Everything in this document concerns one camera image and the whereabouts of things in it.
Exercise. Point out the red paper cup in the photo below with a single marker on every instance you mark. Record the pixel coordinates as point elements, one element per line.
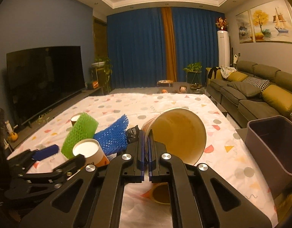
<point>74,118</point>

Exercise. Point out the grey sectional sofa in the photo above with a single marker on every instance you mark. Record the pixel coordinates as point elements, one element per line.
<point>243,101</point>

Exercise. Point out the plant on tall stand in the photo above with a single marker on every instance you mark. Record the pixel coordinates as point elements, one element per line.
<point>101,71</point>

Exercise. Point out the blue curtain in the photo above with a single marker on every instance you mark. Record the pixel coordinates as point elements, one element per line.
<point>136,44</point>

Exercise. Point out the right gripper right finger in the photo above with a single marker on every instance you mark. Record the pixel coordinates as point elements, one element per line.
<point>199,196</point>

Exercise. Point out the black plastic bag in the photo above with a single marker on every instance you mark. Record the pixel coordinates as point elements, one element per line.
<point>132,134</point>

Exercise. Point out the sailboat tree painting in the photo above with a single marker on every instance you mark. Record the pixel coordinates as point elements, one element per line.
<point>272,22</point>

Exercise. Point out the white standing air conditioner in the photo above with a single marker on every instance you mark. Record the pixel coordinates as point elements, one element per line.
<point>223,48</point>

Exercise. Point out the orange curtain strip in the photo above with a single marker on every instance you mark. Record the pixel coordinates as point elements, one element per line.
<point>170,45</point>

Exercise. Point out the black white patterned cushion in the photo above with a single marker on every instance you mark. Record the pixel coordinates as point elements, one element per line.
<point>257,82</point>

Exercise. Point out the green foam net sleeve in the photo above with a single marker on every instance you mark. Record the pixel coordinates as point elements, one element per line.
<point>84,128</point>

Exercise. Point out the small orange paper cup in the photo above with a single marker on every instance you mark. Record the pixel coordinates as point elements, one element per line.
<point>92,152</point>

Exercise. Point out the large paper noodle bowl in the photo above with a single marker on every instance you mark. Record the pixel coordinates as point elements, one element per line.
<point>181,131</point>

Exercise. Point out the left landscape painting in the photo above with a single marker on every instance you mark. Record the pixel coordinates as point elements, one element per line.
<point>244,27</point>

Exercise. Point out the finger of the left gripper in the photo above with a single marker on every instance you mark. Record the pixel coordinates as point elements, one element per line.
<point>42,154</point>
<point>71,166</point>

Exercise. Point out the yellow sofa cushion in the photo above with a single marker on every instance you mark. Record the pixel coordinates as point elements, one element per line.
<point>279,99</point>

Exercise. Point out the dark grey trash bin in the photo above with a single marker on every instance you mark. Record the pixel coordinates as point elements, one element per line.
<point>269,141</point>

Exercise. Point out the tv cabinet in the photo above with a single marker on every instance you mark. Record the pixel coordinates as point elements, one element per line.
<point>24,131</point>

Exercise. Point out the blue foam net sleeve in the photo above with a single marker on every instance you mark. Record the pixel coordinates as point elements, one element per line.
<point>113,138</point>

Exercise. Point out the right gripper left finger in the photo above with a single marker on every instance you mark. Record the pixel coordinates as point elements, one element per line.
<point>93,196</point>

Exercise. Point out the far yellow cushion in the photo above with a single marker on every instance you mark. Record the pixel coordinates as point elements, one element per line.
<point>236,77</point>

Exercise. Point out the potted green plant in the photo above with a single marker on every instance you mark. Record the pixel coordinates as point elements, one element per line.
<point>193,73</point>

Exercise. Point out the patterned white tablecloth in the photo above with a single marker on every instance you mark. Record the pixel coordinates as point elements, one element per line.
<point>225,151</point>

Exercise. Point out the red flower decoration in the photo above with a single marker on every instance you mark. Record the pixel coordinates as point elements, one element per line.
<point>221,23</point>

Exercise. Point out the black television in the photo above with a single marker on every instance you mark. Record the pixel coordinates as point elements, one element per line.
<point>42,77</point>

